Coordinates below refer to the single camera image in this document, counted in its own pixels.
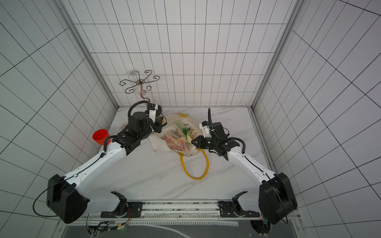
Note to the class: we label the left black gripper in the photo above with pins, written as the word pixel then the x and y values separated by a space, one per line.
pixel 158 122

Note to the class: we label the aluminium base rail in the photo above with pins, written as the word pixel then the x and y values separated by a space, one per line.
pixel 186 210

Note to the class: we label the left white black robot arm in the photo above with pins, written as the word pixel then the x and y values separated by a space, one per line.
pixel 69 196

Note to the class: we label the green tasselled folding fan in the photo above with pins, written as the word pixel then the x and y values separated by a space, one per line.
pixel 183 130

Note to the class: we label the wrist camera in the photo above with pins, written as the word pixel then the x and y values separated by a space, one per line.
pixel 153 111
pixel 205 128

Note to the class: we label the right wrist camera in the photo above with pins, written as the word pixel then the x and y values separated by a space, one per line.
pixel 205 128

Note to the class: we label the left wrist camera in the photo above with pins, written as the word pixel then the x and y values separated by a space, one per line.
pixel 153 111

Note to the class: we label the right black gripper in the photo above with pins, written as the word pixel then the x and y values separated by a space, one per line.
pixel 199 141

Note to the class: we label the pink green fan in bag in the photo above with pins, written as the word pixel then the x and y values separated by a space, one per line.
pixel 177 135

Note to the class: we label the red plastic goblet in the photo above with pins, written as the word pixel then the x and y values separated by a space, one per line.
pixel 100 136

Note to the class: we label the black scrolled metal stand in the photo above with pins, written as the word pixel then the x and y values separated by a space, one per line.
pixel 142 83

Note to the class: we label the white canvas tote bag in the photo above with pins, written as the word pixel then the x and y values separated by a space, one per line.
pixel 164 142

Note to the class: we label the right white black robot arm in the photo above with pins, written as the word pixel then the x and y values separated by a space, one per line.
pixel 273 198

